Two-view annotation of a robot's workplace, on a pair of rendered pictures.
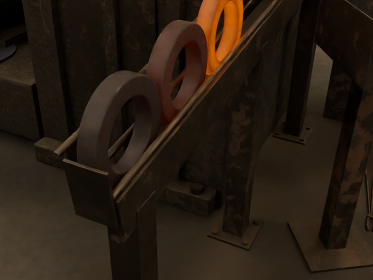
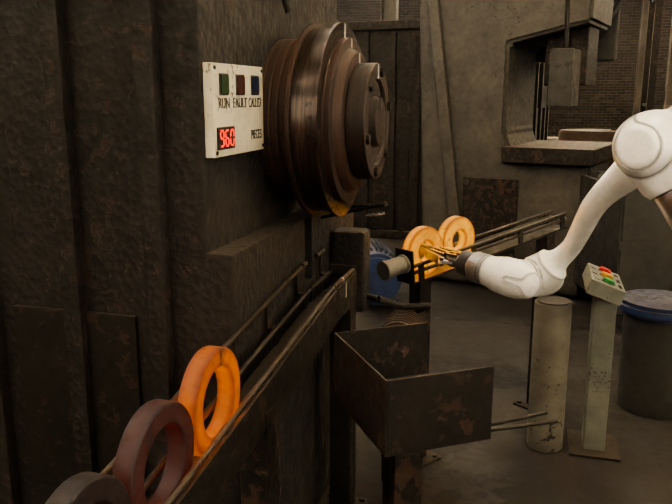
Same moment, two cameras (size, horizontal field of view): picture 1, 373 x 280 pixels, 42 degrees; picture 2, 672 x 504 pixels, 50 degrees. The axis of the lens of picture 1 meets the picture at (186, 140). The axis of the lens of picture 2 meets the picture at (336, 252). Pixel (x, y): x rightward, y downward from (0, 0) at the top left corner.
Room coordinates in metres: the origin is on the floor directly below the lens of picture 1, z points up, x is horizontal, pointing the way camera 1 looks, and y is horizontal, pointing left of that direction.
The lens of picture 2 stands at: (-0.20, -0.08, 1.18)
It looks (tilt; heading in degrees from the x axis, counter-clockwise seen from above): 12 degrees down; 350
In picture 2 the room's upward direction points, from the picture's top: straight up
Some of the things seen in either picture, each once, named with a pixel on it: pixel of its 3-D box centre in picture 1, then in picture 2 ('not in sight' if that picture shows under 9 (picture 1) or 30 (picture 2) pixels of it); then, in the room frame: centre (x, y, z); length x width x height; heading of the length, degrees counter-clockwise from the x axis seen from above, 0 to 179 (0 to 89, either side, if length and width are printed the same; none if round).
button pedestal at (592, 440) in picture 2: not in sight; (599, 361); (1.89, -1.34, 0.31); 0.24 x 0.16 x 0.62; 154
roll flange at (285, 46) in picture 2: not in sight; (300, 121); (1.64, -0.31, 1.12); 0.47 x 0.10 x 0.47; 154
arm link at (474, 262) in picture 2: not in sight; (480, 268); (1.72, -0.84, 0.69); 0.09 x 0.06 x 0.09; 119
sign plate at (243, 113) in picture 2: not in sight; (236, 109); (1.34, -0.14, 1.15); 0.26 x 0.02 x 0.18; 154
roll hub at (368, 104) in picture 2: not in sight; (370, 121); (1.56, -0.47, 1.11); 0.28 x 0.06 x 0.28; 154
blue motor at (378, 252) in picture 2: not in sight; (370, 270); (3.81, -0.99, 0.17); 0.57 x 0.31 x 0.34; 174
